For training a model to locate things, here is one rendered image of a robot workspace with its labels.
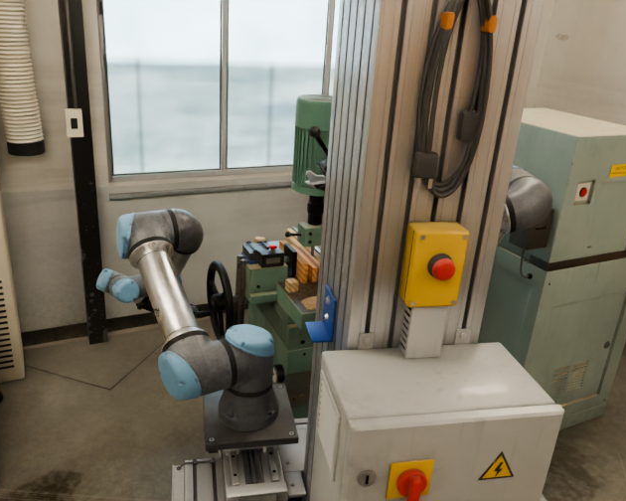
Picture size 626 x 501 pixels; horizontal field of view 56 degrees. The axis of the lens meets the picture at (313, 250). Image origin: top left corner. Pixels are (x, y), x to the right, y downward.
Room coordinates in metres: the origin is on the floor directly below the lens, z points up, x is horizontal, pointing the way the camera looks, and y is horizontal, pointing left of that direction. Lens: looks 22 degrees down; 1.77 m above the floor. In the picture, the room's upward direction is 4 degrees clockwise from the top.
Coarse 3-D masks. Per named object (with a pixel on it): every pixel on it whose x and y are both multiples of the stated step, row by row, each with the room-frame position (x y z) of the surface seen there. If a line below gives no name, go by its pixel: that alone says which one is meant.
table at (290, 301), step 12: (288, 276) 1.87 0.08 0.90; (276, 288) 1.81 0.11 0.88; (300, 288) 1.78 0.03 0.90; (312, 288) 1.79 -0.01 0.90; (252, 300) 1.76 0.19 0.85; (264, 300) 1.77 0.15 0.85; (276, 300) 1.79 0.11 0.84; (288, 300) 1.70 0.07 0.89; (288, 312) 1.70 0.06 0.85; (300, 312) 1.61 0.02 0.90; (312, 312) 1.62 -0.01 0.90; (300, 324) 1.61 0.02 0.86
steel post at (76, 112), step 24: (72, 0) 2.77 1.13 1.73; (72, 24) 2.76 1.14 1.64; (72, 48) 2.74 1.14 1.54; (72, 72) 2.74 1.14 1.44; (72, 96) 2.75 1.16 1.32; (72, 120) 2.72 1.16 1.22; (72, 144) 2.74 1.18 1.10; (96, 216) 2.78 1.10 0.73; (96, 240) 2.78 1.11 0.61; (96, 264) 2.77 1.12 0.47; (96, 288) 2.77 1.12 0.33; (96, 312) 2.77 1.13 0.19; (96, 336) 2.76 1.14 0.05
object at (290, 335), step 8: (256, 304) 1.99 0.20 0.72; (264, 304) 1.91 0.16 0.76; (264, 312) 1.91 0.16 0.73; (272, 312) 1.83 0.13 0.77; (272, 320) 1.83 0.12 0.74; (280, 320) 1.76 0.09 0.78; (280, 328) 1.76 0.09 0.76; (288, 328) 1.69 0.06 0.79; (296, 328) 1.70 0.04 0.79; (280, 336) 1.75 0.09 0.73; (288, 336) 1.69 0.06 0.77; (296, 336) 1.70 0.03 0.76; (304, 336) 1.71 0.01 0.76; (288, 344) 1.69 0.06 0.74; (296, 344) 1.70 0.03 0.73; (304, 344) 1.71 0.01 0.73; (312, 344) 1.72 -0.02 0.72
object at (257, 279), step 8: (248, 264) 1.81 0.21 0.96; (256, 264) 1.82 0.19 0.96; (248, 272) 1.78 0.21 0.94; (256, 272) 1.78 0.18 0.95; (264, 272) 1.79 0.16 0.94; (272, 272) 1.81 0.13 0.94; (280, 272) 1.82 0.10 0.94; (248, 280) 1.78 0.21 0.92; (256, 280) 1.78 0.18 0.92; (264, 280) 1.79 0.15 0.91; (272, 280) 1.81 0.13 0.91; (280, 280) 1.82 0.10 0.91; (248, 288) 1.78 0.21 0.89; (256, 288) 1.78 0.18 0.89; (264, 288) 1.79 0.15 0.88; (272, 288) 1.81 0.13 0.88
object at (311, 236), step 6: (306, 222) 1.97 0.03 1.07; (300, 228) 1.94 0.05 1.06; (306, 228) 1.91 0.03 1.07; (312, 228) 1.92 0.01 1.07; (318, 228) 1.92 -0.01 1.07; (306, 234) 1.91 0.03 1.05; (312, 234) 1.91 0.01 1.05; (318, 234) 1.92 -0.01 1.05; (300, 240) 1.93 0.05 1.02; (306, 240) 1.91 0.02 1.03; (312, 240) 1.92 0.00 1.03; (318, 240) 1.93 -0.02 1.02; (306, 246) 1.91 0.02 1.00; (312, 246) 1.92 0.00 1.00
